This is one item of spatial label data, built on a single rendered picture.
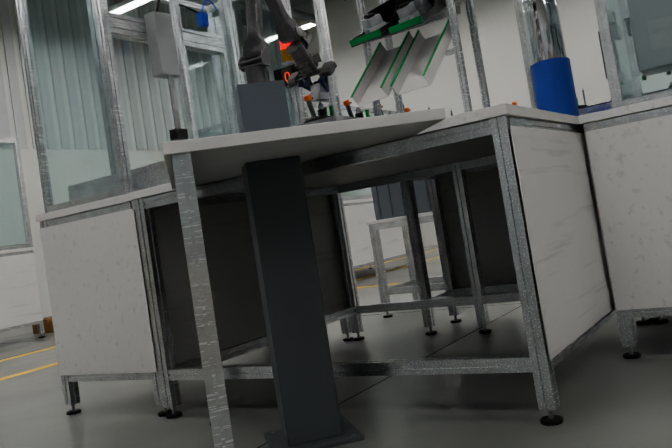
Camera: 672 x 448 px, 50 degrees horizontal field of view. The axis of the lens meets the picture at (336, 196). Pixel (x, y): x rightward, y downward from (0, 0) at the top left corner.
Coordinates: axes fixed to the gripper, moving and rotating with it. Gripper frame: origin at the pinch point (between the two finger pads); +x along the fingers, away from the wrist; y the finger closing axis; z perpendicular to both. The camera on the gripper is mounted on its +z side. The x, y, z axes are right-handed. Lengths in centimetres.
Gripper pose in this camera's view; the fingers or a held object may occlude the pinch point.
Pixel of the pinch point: (318, 85)
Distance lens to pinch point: 257.6
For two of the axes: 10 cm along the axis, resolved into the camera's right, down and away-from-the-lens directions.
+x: 4.8, 7.2, 5.1
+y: -8.3, 1.6, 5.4
